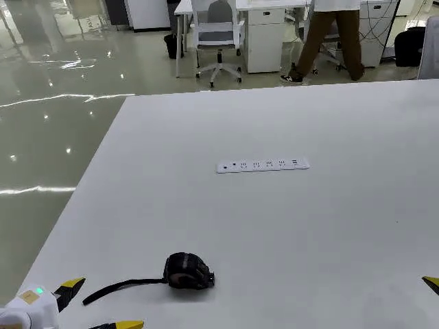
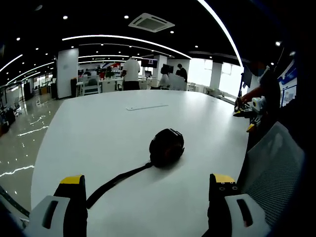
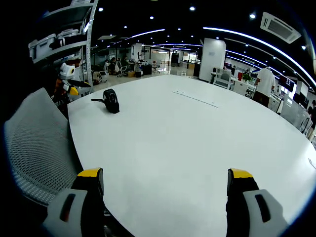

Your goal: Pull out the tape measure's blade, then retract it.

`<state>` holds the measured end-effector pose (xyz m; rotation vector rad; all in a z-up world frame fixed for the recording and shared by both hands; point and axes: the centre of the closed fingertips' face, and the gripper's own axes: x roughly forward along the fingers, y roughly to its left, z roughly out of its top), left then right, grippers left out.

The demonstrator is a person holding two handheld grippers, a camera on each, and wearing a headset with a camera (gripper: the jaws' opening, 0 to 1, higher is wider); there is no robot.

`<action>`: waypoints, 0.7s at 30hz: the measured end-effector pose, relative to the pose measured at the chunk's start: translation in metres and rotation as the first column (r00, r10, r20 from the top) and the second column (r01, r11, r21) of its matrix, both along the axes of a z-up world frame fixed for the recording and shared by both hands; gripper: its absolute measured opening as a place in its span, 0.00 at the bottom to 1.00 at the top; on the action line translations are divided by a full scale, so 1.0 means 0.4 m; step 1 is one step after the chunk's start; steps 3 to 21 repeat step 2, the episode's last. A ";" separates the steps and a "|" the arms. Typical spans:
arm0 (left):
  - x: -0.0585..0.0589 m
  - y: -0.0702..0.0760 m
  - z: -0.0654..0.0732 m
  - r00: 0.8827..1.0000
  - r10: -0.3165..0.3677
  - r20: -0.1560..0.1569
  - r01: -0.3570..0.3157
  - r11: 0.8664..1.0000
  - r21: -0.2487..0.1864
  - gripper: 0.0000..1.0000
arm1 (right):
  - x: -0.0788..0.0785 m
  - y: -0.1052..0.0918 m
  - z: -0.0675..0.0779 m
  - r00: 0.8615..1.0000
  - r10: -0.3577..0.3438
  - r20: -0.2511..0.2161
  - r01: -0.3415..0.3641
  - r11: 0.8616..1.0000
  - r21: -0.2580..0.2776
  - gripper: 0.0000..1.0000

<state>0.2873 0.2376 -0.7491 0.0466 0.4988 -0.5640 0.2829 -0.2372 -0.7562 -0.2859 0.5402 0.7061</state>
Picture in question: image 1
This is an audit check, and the white partition panel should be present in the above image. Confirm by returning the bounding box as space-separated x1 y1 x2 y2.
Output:
416 16 439 81

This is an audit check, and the white power strip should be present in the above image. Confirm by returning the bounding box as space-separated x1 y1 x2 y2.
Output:
215 157 311 174

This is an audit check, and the white office chair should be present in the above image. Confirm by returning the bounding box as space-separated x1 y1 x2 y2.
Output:
190 0 246 89

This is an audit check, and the black waste bin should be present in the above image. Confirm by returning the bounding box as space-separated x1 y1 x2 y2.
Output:
163 33 185 60

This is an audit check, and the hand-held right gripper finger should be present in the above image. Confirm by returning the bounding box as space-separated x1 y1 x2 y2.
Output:
421 276 439 296

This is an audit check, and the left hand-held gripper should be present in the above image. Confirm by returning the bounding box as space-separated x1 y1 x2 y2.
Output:
0 277 145 329

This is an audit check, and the black bag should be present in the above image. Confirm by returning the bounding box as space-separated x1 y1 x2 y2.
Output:
394 26 427 68

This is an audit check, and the white office desk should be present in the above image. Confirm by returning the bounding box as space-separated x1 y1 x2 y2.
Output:
174 0 401 79

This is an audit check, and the black tape measure with strap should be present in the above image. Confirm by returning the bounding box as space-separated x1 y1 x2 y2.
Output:
82 252 216 306

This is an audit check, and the white drawer cabinet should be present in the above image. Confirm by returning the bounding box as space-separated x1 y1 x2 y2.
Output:
245 7 287 74
357 0 399 69

